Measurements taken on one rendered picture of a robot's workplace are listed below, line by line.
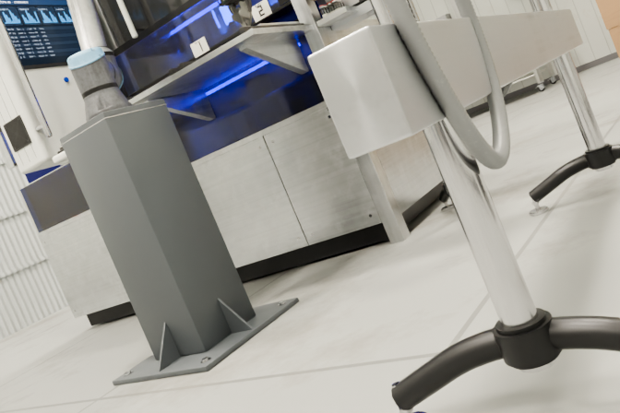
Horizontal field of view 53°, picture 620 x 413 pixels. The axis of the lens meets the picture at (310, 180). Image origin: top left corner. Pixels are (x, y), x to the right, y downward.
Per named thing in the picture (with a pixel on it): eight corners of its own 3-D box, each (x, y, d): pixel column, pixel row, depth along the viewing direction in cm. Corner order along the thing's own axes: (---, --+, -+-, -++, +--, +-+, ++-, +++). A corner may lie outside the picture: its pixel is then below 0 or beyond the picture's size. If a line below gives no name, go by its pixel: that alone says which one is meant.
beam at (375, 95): (558, 53, 202) (544, 19, 201) (583, 43, 197) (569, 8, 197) (347, 160, 67) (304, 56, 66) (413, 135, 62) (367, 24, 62)
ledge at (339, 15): (335, 25, 241) (333, 20, 241) (363, 10, 234) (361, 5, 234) (317, 27, 229) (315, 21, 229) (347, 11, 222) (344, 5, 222)
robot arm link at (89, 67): (76, 94, 192) (58, 53, 191) (88, 99, 205) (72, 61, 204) (112, 79, 192) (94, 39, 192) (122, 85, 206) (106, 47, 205)
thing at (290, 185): (195, 267, 429) (144, 150, 424) (472, 177, 318) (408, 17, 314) (80, 333, 344) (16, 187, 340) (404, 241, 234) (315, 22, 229)
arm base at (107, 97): (106, 114, 188) (92, 84, 187) (79, 131, 197) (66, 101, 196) (143, 106, 200) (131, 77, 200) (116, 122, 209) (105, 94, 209)
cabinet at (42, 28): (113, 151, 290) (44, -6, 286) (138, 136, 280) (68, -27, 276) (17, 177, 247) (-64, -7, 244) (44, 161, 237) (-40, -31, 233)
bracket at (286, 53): (303, 74, 237) (290, 41, 237) (309, 70, 236) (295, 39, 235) (254, 84, 209) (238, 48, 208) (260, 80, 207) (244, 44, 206)
